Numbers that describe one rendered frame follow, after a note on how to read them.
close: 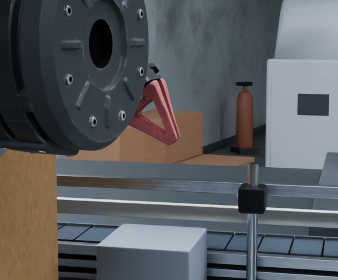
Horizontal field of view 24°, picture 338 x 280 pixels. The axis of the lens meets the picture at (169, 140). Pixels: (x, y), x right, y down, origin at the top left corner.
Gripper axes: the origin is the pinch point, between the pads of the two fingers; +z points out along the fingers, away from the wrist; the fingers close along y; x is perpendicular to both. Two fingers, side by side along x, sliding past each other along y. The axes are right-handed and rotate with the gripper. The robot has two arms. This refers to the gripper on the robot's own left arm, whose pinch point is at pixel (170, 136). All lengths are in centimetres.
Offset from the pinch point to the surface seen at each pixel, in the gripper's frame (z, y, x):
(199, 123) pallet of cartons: -17, 380, 81
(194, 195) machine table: 8, 50, 17
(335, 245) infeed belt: 23.2, 1.0, -7.2
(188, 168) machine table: 3, 79, 22
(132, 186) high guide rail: 1.9, -4.2, 6.7
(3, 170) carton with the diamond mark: -5.6, -30.4, 6.3
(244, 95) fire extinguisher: -24, 641, 90
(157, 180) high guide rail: 3.3, -4.2, 3.6
